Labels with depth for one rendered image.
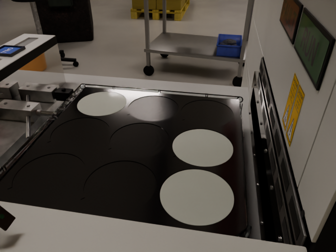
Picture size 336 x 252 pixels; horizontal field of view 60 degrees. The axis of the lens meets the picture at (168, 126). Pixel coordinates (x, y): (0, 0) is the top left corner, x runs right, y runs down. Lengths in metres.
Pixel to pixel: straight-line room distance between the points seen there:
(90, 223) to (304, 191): 0.21
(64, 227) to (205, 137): 0.29
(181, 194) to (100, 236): 0.15
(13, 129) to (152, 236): 0.41
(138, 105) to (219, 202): 0.29
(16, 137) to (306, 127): 0.49
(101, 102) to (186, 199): 0.31
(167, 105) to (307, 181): 0.36
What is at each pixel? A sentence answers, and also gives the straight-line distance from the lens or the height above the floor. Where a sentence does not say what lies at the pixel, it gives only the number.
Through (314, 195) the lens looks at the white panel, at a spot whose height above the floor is 1.01.
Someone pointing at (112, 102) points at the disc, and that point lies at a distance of 0.62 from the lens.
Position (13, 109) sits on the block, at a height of 0.91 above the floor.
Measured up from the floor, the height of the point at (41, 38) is 0.96.
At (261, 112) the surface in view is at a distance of 0.52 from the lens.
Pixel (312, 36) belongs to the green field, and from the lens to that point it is 0.34.
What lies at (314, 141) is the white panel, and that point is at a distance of 0.30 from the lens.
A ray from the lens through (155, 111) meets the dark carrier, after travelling 0.58.
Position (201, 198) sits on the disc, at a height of 0.90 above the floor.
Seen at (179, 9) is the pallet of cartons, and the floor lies 0.16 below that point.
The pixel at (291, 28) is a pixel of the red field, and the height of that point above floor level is 1.09.
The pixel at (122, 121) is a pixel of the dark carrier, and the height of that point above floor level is 0.90.
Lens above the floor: 1.20
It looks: 34 degrees down
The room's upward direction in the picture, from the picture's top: straight up
